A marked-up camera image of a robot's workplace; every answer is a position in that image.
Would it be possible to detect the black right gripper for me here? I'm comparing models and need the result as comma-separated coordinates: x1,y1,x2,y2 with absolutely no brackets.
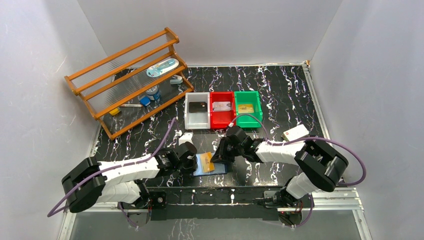
210,136,244,164

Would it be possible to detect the blue card holder wallet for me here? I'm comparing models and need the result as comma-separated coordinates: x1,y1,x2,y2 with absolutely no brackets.
193,152,228,177

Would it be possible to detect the gold card from holder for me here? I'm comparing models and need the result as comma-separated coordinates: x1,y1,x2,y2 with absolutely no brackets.
199,152,215,173

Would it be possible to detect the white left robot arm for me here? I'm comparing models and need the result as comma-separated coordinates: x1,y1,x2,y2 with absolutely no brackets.
61,142,197,213

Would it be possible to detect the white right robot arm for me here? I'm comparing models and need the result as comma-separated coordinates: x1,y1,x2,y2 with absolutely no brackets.
210,126,349,209

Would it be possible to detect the white VIP card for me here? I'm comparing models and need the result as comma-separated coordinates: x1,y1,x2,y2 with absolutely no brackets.
212,101,232,112

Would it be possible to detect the gold credit card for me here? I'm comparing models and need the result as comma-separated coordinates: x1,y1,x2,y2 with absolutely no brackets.
237,104,255,114

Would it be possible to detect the red plastic bin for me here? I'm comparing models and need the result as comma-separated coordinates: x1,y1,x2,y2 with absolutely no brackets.
209,91,236,130

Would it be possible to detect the white plastic bin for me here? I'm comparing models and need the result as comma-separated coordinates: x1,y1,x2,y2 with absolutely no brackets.
184,92,210,130

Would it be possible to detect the green plastic bin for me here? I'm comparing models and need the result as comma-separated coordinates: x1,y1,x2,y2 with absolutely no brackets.
234,91,263,129

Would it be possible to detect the small blue box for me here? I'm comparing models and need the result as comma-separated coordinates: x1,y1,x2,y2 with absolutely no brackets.
139,96,151,107

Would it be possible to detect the white marker pen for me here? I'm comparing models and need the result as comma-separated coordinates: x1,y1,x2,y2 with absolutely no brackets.
119,103,144,108

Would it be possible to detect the pale green tape dispenser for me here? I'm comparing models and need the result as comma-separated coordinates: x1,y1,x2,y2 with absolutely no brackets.
169,74,183,85

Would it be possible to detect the white box with red logo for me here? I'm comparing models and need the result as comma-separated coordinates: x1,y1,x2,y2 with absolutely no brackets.
281,124,310,142

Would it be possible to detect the yellow small block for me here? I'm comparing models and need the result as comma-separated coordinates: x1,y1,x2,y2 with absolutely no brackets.
109,107,121,116

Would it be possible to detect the orange wooden shelf rack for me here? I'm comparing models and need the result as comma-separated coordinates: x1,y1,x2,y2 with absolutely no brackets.
64,27,195,140

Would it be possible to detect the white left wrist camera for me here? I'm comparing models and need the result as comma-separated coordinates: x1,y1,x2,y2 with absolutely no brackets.
178,132,193,146

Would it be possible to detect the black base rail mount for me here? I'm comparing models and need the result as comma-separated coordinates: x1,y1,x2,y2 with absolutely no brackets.
117,187,316,229

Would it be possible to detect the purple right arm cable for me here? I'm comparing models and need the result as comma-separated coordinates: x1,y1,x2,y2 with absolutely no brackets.
228,113,368,187

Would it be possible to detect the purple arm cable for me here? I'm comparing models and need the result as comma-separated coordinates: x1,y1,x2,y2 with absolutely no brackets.
46,116,181,219
228,113,368,187

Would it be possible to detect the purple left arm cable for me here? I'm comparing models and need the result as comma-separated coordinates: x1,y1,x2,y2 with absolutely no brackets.
46,116,181,219

